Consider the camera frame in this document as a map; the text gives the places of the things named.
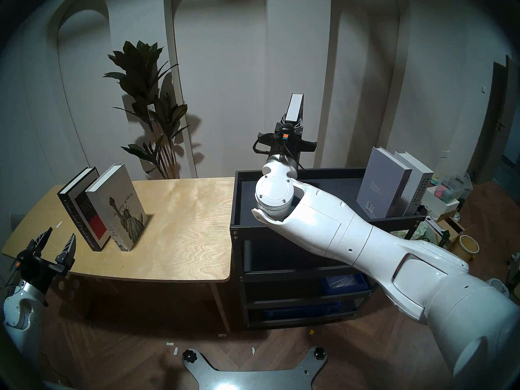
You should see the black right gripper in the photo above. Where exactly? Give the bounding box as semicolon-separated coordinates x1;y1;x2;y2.
254;114;318;161

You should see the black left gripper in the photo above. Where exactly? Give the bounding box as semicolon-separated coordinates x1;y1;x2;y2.
13;227;77;306

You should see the black Fashion book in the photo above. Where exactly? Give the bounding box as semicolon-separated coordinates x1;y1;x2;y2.
284;93;304;126

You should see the grey Statue of Liberty book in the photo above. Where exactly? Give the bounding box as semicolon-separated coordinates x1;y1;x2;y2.
86;164;148;252

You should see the grey Discontent book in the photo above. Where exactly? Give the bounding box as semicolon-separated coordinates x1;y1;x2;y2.
357;147;413;219

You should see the white Design Hotels Yearbook book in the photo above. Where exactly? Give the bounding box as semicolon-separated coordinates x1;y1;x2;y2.
394;152;434;216

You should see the black three-tier shelf cart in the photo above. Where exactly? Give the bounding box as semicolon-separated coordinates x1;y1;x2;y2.
228;168;427;329

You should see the black Crime and Punishment book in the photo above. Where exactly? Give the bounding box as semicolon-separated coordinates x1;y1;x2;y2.
57;167;111;252

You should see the light wooden table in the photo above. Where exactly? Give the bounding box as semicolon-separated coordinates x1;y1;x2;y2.
2;177;234;333

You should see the tall dark green plant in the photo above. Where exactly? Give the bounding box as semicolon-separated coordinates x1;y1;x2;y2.
103;40;191;179

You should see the blue plastic bin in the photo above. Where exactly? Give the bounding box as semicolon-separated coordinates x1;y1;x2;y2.
321;274;368;296

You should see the light green plastic bag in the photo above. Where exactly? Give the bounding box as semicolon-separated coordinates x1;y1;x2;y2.
400;225;427;241

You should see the clear plastic storage container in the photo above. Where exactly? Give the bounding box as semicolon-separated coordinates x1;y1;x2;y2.
434;173;474;203

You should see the green and white carton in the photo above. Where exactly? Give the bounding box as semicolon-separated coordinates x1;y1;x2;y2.
422;219;451;247

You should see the brown cardboard box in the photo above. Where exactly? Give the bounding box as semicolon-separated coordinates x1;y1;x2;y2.
437;217;468;241

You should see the dark grey door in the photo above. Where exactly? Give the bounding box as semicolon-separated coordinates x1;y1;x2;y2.
467;55;520;184

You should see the white bin with bag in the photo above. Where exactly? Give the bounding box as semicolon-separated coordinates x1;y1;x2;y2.
485;278;510;298

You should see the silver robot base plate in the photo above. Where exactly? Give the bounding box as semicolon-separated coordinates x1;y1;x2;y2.
182;347;328;390

